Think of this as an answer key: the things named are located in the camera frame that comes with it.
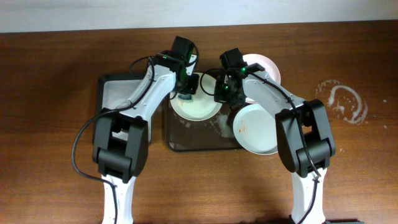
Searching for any pale green plate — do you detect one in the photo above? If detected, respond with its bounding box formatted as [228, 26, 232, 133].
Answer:
[233, 104, 277, 156]

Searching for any dark brown serving tray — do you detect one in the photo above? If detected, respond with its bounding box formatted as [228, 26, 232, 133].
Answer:
[163, 100, 242, 152]

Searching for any pink white plate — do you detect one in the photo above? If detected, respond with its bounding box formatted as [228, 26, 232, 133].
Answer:
[241, 54, 282, 105]

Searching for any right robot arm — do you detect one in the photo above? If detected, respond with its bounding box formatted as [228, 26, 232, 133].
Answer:
[215, 63, 336, 223]

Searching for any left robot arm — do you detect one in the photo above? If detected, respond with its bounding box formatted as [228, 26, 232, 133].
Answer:
[93, 53, 198, 223]

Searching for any green yellow sponge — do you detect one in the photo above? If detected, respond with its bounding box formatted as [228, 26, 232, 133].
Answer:
[178, 94, 193, 101]

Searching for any black soapy water tray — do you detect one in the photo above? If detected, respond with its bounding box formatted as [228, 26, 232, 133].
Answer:
[95, 73, 153, 144]

